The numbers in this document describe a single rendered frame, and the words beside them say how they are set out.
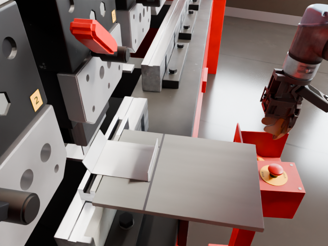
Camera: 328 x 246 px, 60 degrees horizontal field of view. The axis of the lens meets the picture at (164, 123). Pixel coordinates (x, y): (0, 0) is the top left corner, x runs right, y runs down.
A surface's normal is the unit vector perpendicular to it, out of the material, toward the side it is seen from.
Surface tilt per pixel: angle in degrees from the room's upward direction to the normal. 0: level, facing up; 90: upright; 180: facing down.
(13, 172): 90
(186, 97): 0
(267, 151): 90
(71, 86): 90
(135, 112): 0
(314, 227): 0
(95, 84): 90
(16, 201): 12
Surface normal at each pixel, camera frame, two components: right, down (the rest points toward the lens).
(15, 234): 0.98, 0.11
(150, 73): -0.18, 0.62
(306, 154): 0.00, -0.77
